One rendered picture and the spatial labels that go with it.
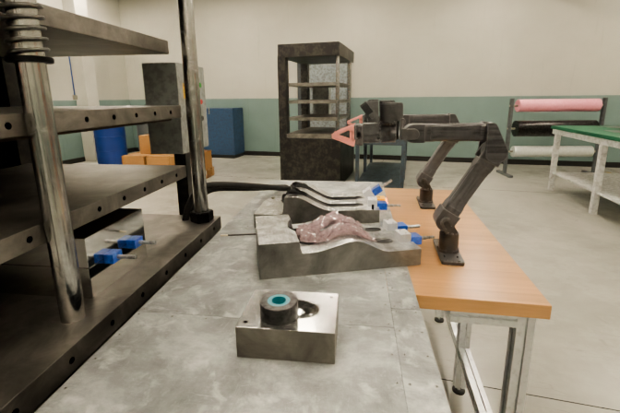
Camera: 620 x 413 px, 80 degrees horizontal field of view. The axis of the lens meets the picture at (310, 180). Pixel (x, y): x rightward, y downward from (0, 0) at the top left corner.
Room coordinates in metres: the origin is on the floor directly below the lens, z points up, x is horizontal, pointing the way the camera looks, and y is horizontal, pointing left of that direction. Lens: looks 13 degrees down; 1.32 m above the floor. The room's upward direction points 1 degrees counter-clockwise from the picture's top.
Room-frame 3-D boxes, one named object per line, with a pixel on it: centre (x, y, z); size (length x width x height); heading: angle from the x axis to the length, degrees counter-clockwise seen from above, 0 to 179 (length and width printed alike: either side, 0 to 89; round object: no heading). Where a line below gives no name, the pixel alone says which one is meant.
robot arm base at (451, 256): (1.17, -0.46, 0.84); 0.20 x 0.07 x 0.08; 170
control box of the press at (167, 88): (1.82, 0.63, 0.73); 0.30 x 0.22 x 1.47; 173
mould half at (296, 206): (1.52, -0.04, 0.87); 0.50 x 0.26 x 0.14; 83
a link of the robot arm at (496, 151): (1.17, -0.45, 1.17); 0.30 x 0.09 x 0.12; 80
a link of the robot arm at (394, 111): (1.19, -0.29, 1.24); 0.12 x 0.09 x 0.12; 80
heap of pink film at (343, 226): (1.16, -0.08, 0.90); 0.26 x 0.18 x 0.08; 100
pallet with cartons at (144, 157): (6.06, 2.33, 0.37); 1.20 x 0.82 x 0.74; 82
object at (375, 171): (5.91, -1.21, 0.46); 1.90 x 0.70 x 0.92; 164
